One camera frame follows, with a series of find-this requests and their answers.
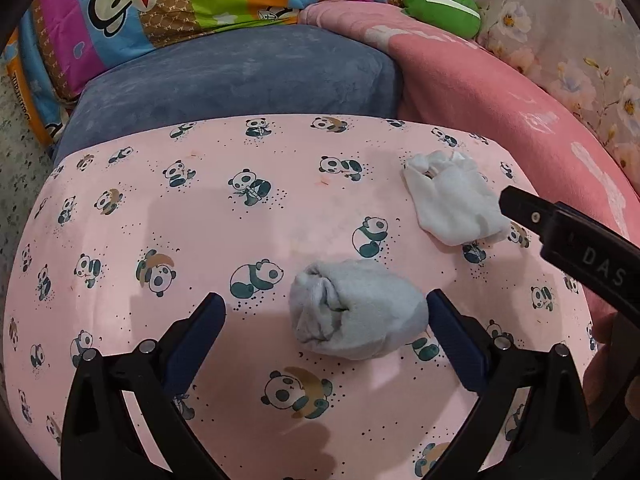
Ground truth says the green round cushion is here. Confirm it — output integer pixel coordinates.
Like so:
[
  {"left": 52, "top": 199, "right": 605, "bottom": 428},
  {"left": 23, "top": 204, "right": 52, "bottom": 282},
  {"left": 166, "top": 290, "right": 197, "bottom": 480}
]
[{"left": 404, "top": 0, "right": 482, "bottom": 39}]

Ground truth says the grey sock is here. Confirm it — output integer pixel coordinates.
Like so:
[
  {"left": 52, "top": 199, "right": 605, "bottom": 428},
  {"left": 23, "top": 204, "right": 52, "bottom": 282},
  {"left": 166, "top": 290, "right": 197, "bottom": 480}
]
[{"left": 288, "top": 260, "right": 428, "bottom": 361}]

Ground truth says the blue grey plush blanket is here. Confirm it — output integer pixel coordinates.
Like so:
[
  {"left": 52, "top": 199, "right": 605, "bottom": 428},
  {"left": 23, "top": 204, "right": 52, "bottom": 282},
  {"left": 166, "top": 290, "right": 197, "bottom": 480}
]
[{"left": 54, "top": 25, "right": 402, "bottom": 162}]

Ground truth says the floral grey bedsheet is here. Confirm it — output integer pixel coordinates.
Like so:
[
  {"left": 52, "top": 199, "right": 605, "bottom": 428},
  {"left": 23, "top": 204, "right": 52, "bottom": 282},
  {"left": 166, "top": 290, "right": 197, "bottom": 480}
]
[{"left": 474, "top": 0, "right": 640, "bottom": 185}]

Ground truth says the pink towel blanket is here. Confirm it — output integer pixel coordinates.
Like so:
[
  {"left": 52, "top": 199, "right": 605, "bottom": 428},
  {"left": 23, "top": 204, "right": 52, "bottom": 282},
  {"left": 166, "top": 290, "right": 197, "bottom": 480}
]
[{"left": 298, "top": 0, "right": 639, "bottom": 243}]

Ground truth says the pink panda print sheet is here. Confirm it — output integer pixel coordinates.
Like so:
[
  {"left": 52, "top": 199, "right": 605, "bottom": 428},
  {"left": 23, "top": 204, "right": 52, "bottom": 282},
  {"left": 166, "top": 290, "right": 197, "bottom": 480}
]
[{"left": 4, "top": 115, "right": 596, "bottom": 479}]

